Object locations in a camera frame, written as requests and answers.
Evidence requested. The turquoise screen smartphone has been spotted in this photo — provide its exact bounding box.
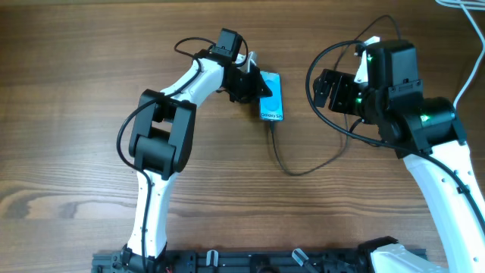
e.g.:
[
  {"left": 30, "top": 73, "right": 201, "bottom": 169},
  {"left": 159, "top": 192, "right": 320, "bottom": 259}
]
[{"left": 259, "top": 71, "right": 284, "bottom": 121}]

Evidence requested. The black charger cable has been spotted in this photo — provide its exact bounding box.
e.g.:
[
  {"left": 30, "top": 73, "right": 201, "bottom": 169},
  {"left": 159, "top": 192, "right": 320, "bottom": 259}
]
[{"left": 268, "top": 14, "right": 403, "bottom": 177}]

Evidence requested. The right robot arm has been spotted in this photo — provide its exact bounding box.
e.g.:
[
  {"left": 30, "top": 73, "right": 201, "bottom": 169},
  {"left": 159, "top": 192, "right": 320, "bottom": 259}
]
[{"left": 305, "top": 39, "right": 484, "bottom": 272}]

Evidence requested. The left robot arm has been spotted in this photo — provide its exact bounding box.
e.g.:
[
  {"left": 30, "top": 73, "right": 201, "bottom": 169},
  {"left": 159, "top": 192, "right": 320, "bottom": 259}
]
[{"left": 116, "top": 29, "right": 273, "bottom": 272}]

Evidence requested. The black left camera cable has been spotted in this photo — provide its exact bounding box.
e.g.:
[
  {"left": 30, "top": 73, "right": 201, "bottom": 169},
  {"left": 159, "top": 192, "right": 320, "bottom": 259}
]
[{"left": 115, "top": 36, "right": 217, "bottom": 273}]

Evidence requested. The black camera cable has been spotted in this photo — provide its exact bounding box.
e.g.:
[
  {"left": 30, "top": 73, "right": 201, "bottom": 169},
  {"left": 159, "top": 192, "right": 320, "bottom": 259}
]
[
  {"left": 305, "top": 39, "right": 485, "bottom": 236},
  {"left": 115, "top": 36, "right": 217, "bottom": 273}
]

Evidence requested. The black right camera cable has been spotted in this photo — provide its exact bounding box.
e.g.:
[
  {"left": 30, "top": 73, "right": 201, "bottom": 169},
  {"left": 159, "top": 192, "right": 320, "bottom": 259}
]
[{"left": 305, "top": 39, "right": 485, "bottom": 236}]

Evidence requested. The white power strip cord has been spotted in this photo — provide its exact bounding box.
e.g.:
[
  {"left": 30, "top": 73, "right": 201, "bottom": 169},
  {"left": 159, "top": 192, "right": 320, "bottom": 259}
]
[{"left": 434, "top": 0, "right": 485, "bottom": 111}]

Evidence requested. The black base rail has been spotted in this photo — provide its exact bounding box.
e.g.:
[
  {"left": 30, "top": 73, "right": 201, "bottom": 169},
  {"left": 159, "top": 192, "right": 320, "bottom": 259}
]
[{"left": 91, "top": 248, "right": 376, "bottom": 273}]

